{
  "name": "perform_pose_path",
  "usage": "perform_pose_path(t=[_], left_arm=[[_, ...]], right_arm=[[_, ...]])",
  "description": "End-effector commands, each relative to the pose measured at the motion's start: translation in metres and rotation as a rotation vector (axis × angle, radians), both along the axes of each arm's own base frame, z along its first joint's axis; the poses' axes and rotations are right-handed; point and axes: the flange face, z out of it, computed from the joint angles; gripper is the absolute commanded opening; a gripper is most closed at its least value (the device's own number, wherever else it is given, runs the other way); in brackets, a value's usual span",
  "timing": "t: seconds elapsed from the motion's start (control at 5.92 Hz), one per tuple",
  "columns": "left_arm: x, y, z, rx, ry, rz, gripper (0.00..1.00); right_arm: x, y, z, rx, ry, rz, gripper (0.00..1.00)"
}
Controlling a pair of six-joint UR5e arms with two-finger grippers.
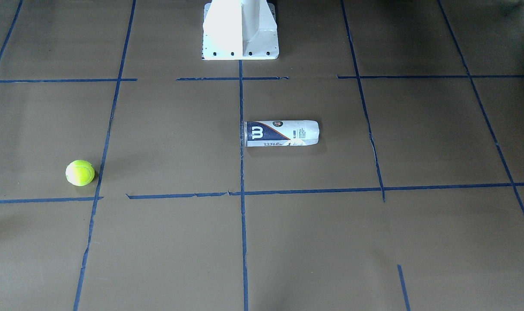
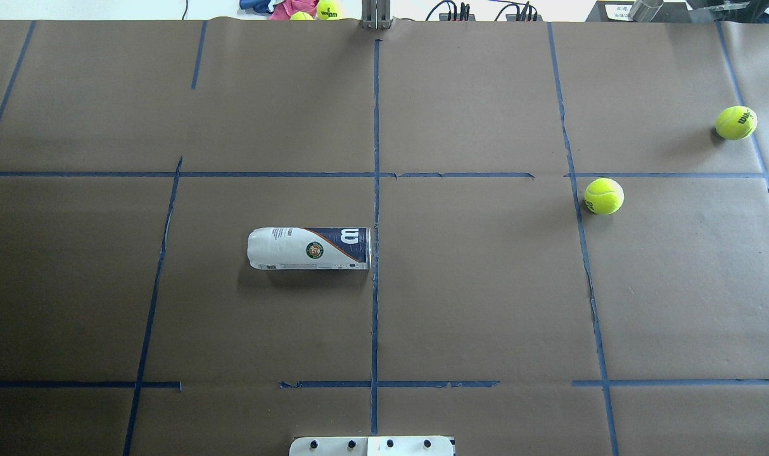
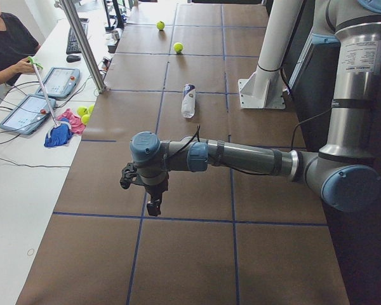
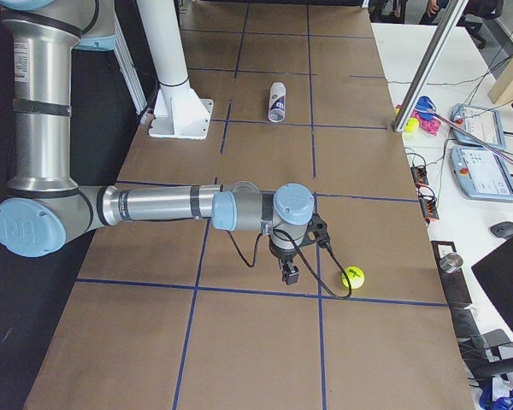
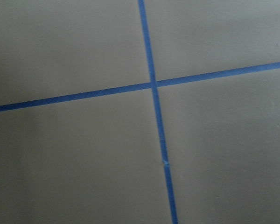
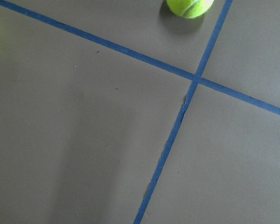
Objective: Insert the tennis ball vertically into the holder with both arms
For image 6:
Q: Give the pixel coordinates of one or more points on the yellow-green tennis ball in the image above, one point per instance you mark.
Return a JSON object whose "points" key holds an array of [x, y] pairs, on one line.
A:
{"points": [[189, 9]]}

